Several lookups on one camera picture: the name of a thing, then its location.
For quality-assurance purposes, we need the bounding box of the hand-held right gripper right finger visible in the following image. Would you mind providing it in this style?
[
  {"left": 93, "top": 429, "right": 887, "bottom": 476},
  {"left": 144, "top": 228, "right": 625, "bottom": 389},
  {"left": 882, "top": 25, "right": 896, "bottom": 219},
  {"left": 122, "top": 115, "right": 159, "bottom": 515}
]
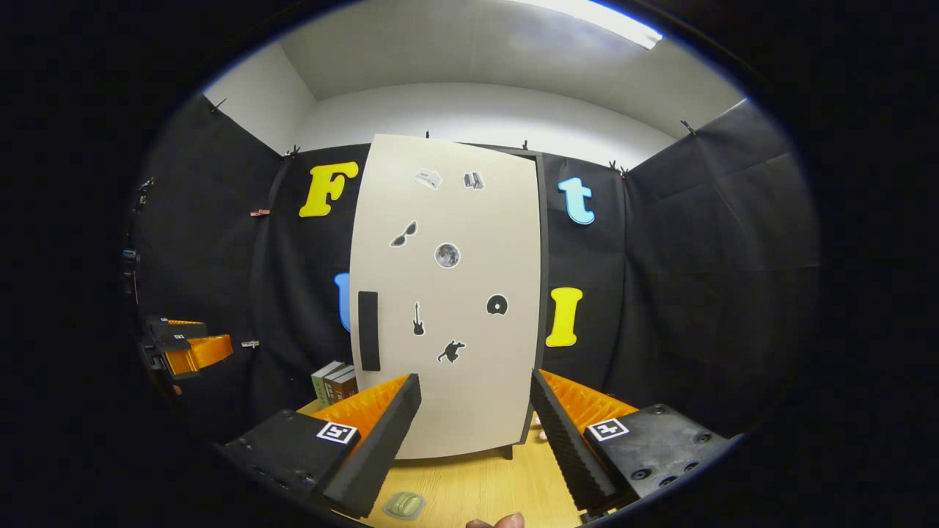
[{"left": 530, "top": 368, "right": 734, "bottom": 523}]

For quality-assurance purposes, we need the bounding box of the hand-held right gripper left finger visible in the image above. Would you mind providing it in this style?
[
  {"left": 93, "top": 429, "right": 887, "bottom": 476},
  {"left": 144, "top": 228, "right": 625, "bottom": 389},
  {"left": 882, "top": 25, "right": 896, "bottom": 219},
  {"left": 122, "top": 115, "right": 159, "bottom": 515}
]
[{"left": 220, "top": 373, "right": 423, "bottom": 520}]

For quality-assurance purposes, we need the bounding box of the grey cabinet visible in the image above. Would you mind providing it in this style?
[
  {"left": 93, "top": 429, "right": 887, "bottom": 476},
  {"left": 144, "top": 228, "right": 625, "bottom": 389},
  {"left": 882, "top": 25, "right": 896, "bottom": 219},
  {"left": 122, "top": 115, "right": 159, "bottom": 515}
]
[{"left": 469, "top": 143, "right": 548, "bottom": 461}]

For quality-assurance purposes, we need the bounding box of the green coaster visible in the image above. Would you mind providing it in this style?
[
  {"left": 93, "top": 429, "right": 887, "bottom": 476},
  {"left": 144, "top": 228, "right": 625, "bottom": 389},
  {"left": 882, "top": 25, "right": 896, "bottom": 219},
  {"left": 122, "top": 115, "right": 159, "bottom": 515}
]
[{"left": 383, "top": 491, "right": 428, "bottom": 522}]

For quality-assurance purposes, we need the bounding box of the black door handle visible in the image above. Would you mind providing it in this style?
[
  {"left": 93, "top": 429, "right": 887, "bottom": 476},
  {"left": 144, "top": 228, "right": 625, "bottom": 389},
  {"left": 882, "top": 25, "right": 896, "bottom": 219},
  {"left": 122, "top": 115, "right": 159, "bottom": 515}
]
[{"left": 357, "top": 290, "right": 381, "bottom": 373}]

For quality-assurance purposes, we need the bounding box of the beige cabinet door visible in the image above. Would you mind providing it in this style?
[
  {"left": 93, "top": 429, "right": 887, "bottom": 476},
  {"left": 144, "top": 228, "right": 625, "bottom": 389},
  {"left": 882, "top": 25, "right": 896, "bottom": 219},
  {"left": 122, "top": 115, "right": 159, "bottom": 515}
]
[{"left": 348, "top": 133, "right": 542, "bottom": 461}]

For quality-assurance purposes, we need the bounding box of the thin brown book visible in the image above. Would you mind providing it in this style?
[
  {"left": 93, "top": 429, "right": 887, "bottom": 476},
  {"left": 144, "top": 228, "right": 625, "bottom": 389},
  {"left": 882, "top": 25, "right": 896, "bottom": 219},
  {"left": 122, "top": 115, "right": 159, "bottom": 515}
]
[{"left": 321, "top": 364, "right": 353, "bottom": 406}]

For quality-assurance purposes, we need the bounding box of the green book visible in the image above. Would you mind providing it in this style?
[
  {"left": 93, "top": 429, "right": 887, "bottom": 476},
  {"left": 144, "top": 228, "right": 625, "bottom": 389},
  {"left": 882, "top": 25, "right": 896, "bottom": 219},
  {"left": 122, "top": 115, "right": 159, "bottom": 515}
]
[{"left": 311, "top": 360, "right": 344, "bottom": 408}]

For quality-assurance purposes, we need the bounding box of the black backdrop cloth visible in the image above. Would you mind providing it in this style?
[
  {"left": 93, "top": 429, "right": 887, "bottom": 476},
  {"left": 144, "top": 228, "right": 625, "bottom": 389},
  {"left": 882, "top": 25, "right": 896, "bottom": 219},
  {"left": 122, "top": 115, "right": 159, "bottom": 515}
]
[{"left": 126, "top": 94, "right": 821, "bottom": 441}]

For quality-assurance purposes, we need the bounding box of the ceiling light panel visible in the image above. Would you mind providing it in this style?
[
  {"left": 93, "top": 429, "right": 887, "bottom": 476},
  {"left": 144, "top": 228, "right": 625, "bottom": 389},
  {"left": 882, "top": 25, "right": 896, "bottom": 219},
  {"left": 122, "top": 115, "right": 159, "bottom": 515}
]
[{"left": 514, "top": 0, "right": 665, "bottom": 51}]

